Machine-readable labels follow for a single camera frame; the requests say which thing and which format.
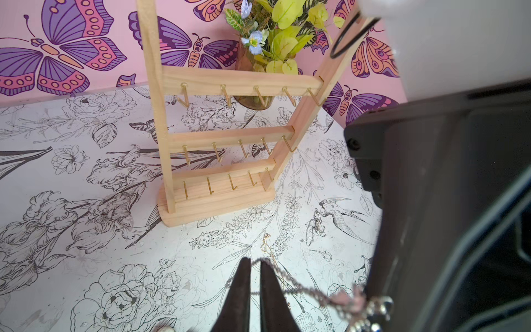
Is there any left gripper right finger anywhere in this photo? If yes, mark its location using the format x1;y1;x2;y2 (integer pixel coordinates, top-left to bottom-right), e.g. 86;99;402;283
259;261;300;332

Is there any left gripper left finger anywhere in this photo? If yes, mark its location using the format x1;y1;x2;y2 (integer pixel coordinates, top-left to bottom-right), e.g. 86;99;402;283
211;257;251;332

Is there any silver pendant necklace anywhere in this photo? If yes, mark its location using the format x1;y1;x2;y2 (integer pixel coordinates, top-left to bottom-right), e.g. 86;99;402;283
225;256;394;332

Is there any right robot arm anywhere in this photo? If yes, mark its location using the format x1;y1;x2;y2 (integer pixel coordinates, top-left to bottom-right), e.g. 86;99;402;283
344;1;530;331

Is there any wooden jewelry display stand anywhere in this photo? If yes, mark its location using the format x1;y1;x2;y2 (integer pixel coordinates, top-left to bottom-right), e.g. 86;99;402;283
137;1;376;227

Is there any potted green plant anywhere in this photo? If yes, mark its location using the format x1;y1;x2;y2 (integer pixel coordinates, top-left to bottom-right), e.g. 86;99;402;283
223;0;349;111

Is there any gold chain necklace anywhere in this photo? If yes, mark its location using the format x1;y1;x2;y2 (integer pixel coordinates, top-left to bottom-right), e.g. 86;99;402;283
260;232;300;291

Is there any black camera cable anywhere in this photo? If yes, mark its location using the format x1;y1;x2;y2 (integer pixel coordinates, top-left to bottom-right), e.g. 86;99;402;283
330;11;381;59

